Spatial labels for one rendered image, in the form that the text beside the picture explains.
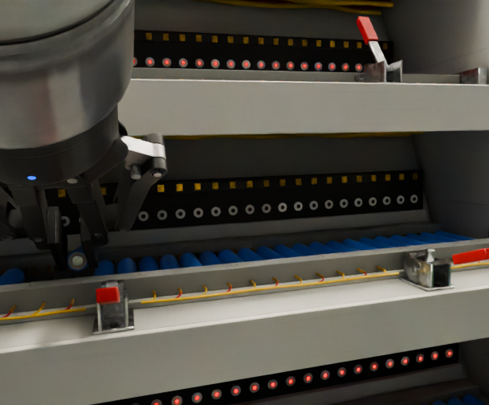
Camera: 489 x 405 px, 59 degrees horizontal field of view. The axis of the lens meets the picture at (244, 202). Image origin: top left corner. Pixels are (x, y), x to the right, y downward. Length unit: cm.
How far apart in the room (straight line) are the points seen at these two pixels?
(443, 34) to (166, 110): 41
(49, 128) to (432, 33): 58
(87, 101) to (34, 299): 23
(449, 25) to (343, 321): 43
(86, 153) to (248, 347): 19
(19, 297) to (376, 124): 34
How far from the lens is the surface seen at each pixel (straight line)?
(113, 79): 17
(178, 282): 37
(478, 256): 36
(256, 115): 38
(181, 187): 49
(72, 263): 40
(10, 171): 21
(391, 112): 44
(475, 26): 62
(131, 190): 28
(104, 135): 21
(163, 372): 33
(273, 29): 69
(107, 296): 26
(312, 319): 34
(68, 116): 17
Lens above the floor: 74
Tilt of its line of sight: 14 degrees up
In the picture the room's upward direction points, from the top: 7 degrees counter-clockwise
